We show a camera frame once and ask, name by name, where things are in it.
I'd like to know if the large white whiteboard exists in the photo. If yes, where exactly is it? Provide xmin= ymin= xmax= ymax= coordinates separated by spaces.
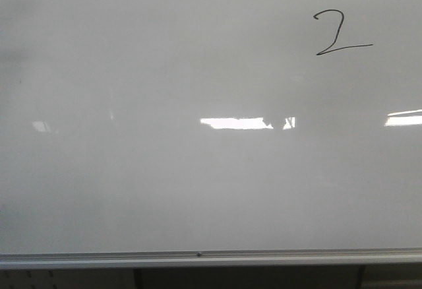
xmin=1 ymin=0 xmax=421 ymax=269

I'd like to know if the dark cabinet below whiteboard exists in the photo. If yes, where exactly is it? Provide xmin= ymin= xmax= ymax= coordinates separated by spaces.
xmin=1 ymin=264 xmax=421 ymax=288

